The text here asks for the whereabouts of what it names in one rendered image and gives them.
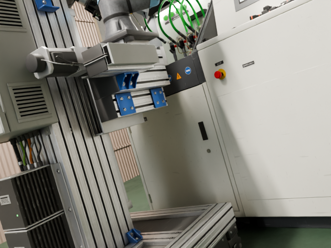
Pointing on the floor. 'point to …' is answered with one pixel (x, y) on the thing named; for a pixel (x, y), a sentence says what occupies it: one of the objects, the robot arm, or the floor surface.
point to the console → (276, 109)
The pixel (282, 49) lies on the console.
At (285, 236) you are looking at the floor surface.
